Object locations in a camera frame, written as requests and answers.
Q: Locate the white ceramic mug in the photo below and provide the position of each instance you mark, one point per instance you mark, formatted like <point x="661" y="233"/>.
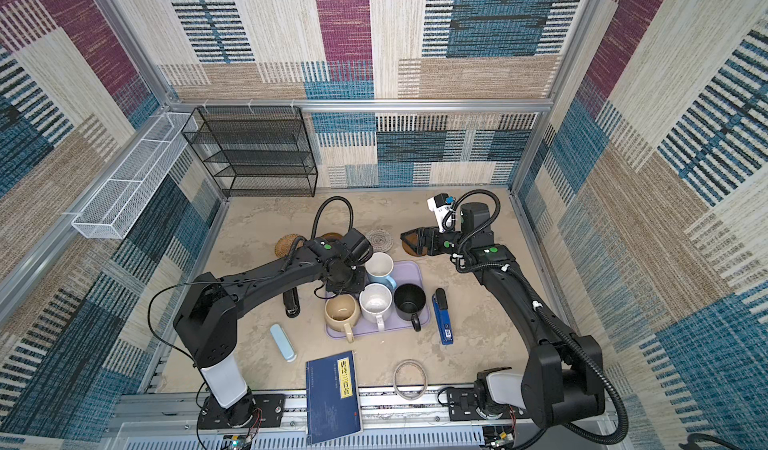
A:
<point x="376" y="303"/>

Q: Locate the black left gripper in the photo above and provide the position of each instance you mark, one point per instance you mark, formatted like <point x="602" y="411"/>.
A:
<point x="356" y="289"/>

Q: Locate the white wire mesh basket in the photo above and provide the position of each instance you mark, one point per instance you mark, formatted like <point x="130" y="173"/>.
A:
<point x="116" y="206"/>

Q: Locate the beige ceramic mug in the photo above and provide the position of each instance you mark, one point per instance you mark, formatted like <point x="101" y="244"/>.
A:
<point x="341" y="314"/>

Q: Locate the dark blue book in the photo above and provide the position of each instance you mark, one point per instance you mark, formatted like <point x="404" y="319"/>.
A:
<point x="332" y="398"/>

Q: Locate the black wire shelf rack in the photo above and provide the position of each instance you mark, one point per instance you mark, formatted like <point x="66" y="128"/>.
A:
<point x="254" y="151"/>

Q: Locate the dark brown wooden coaster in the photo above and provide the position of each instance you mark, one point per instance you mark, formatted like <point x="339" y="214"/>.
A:
<point x="332" y="236"/>

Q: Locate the woven rattan coaster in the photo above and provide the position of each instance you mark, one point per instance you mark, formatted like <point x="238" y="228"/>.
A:
<point x="288" y="245"/>

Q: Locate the black ceramic mug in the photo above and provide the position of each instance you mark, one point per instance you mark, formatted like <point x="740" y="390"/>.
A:
<point x="409" y="300"/>

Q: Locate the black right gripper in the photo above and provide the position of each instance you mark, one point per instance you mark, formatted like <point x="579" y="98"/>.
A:
<point x="431" y="234"/>

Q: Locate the clear tape roll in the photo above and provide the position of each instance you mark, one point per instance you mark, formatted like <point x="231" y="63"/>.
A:
<point x="410" y="380"/>

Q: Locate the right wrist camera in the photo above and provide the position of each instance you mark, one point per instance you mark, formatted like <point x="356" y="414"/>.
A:
<point x="442" y="206"/>

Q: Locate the light blue mug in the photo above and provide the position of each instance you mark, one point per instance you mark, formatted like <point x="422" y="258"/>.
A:
<point x="379" y="270"/>

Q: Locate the clear glass coaster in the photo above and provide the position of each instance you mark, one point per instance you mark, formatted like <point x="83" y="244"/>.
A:
<point x="380" y="240"/>

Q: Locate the light blue small case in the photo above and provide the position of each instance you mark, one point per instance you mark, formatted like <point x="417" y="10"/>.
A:
<point x="283" y="343"/>

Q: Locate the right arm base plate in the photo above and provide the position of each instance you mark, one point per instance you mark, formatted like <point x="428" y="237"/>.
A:
<point x="465" y="404"/>

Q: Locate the brown round coaster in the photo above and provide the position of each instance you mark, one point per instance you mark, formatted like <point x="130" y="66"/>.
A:
<point x="413" y="251"/>

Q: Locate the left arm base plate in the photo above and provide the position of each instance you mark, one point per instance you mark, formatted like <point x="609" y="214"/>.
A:
<point x="270" y="408"/>

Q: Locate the blue stapler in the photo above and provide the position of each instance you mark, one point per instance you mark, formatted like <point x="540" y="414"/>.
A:
<point x="441" y="309"/>

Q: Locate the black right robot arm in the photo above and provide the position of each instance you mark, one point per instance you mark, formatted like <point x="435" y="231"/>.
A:
<point x="563" y="383"/>

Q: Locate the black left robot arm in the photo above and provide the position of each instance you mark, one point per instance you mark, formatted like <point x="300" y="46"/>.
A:
<point x="206" y="321"/>

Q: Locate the black stapler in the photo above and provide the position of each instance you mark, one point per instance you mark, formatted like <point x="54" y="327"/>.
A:
<point x="291" y="303"/>

